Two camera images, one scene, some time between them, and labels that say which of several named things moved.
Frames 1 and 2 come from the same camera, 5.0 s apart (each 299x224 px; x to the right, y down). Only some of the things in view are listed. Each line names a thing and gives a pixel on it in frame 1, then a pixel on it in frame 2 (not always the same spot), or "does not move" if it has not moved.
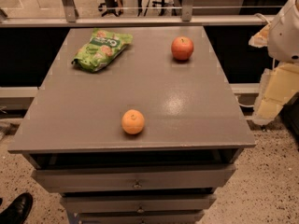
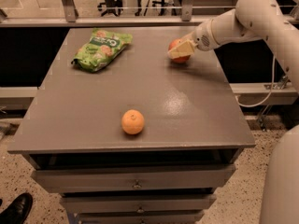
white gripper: [285, 36] to [202, 41]
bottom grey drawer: [140, 217] does not move
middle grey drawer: [135, 203] does not move
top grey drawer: [139, 177] does not move
